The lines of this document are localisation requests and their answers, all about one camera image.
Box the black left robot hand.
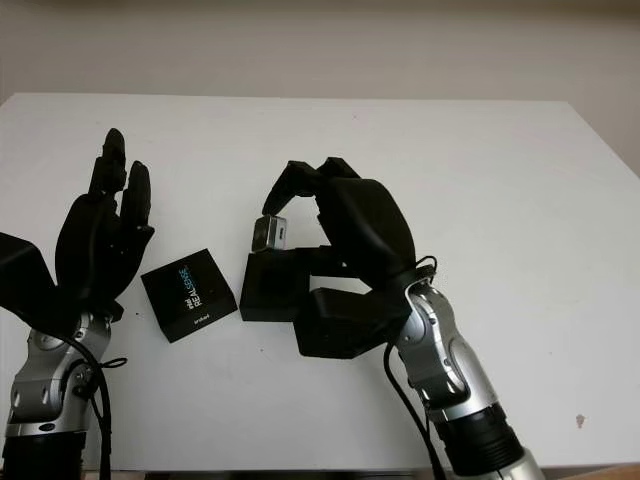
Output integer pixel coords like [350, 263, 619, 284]
[53, 127, 155, 321]

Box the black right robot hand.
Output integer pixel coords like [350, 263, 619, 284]
[262, 156, 419, 297]

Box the small silver depth camera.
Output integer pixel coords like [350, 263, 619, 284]
[252, 213, 289, 252]

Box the black RealSense box lid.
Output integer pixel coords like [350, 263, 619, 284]
[140, 247, 239, 344]

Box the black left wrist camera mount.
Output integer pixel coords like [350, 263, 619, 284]
[0, 230, 76, 326]

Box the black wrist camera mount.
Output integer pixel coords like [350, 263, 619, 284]
[292, 287, 406, 361]
[0, 230, 76, 326]

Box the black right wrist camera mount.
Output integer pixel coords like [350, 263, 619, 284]
[292, 287, 406, 361]

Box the black camera box base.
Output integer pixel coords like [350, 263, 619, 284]
[239, 252, 314, 322]

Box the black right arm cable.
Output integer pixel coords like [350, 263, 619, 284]
[382, 254, 451, 480]

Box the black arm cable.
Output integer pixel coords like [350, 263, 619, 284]
[64, 334, 126, 480]
[382, 254, 451, 480]

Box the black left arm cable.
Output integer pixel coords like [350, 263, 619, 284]
[64, 334, 126, 480]

